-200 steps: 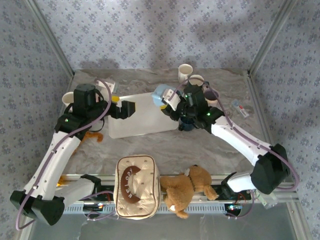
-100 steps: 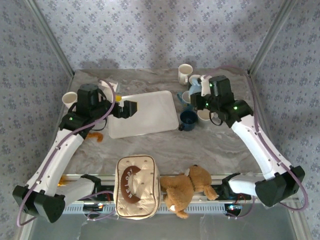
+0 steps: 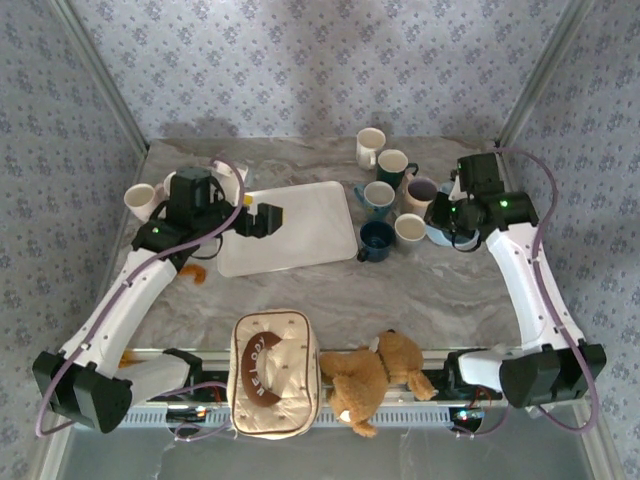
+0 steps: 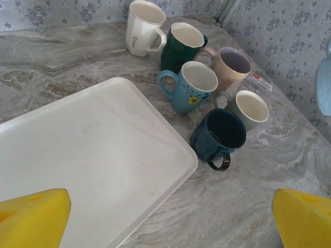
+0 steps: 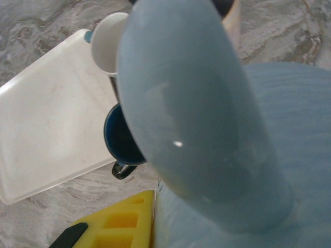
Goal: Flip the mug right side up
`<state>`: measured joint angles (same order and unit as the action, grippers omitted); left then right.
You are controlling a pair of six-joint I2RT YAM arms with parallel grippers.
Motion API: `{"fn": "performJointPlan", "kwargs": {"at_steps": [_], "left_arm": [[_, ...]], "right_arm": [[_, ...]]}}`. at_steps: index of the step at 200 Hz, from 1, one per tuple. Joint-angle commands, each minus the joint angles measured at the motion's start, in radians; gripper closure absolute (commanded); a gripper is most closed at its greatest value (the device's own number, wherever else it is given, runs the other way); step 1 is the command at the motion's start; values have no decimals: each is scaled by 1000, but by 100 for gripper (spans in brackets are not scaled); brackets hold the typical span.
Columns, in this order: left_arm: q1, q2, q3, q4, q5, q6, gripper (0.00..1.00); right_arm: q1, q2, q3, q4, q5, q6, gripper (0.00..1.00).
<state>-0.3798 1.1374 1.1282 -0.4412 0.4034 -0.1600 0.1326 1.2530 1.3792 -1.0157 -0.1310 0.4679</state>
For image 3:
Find large light blue mug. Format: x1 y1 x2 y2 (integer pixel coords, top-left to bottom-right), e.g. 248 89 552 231
424 222 482 250

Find large beige pink mug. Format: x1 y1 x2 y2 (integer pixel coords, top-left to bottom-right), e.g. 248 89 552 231
402 177 439 216

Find grey mug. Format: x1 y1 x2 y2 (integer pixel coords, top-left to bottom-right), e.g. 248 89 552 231
393 213 428 254

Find dark green mug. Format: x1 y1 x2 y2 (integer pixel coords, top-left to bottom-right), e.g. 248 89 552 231
375 148 420 190

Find teal blue textured mug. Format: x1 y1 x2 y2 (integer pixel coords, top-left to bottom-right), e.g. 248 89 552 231
353 179 396 221

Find navy blue mug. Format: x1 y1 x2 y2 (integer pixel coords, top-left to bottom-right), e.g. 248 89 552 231
355 219 397 265

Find white mug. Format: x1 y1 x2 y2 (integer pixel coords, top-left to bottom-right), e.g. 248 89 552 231
355 127 387 172

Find white plastic tray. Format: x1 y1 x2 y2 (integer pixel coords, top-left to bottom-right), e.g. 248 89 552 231
215 180 360 279

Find small brown plush toy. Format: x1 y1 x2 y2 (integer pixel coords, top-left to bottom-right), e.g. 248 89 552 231
179 264 208 286

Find beige quilted tissue box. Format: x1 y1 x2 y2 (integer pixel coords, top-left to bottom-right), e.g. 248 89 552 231
225 308 323 441

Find brown teddy bear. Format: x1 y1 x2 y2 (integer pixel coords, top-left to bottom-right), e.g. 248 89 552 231
318 328 440 439

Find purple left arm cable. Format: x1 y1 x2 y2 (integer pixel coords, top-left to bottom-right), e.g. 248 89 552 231
35 157 247 444

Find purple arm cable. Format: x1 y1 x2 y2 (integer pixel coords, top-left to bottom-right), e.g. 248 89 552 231
35 157 247 444
452 146 599 440

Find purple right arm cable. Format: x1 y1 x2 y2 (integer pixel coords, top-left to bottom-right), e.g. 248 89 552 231
452 146 599 440

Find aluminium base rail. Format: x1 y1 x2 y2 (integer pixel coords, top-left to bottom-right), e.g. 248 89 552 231
119 344 600 405

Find aluminium frame post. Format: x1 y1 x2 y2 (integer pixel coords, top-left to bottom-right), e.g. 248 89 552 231
493 0 599 154
49 0 151 156

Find grey slotted cable duct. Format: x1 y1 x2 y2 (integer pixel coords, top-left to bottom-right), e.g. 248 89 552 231
122 405 481 431

